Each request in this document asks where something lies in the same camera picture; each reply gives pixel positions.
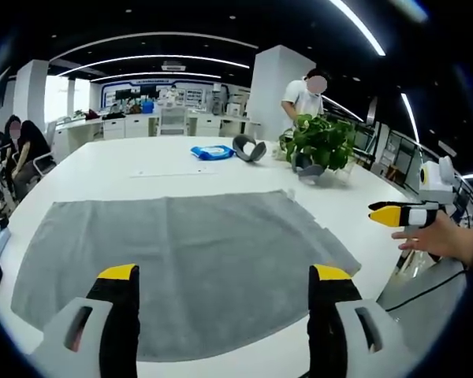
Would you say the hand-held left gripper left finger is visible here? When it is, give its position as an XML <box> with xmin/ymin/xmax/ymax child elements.
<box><xmin>30</xmin><ymin>263</ymin><xmax>140</xmax><ymax>378</ymax></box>

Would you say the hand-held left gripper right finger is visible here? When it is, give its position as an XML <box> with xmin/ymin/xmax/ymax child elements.
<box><xmin>307</xmin><ymin>264</ymin><xmax>415</xmax><ymax>378</ymax></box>

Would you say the grey towel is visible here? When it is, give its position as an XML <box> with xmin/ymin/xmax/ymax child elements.
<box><xmin>10</xmin><ymin>189</ymin><xmax>362</xmax><ymax>361</ymax></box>

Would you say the person's right hand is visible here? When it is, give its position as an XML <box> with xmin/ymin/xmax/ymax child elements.
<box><xmin>391</xmin><ymin>214</ymin><xmax>473</xmax><ymax>263</ymax></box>

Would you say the glass railing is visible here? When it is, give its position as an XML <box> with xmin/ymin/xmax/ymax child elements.
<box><xmin>322</xmin><ymin>96</ymin><xmax>473</xmax><ymax>229</ymax></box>

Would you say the green potted plant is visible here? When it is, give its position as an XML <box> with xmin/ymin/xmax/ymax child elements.
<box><xmin>278</xmin><ymin>113</ymin><xmax>359</xmax><ymax>172</ymax></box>

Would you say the grey office chair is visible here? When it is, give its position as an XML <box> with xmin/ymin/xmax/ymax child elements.
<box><xmin>23</xmin><ymin>151</ymin><xmax>58</xmax><ymax>183</ymax></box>

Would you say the white table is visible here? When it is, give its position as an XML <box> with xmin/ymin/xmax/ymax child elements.
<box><xmin>0</xmin><ymin>135</ymin><xmax>473</xmax><ymax>378</ymax></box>

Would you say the blue wet wipes packet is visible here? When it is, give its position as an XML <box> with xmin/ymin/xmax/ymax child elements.
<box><xmin>190</xmin><ymin>145</ymin><xmax>235</xmax><ymax>161</ymax></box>

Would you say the white cabinet counter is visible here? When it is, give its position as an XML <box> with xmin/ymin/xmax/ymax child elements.
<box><xmin>54</xmin><ymin>112</ymin><xmax>261</xmax><ymax>141</ymax></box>

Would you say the white rolling cart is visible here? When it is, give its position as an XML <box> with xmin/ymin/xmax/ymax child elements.
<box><xmin>158</xmin><ymin>105</ymin><xmax>189</xmax><ymax>137</ymax></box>

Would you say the black cable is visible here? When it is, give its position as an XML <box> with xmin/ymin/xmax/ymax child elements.
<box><xmin>386</xmin><ymin>270</ymin><xmax>469</xmax><ymax>313</ymax></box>

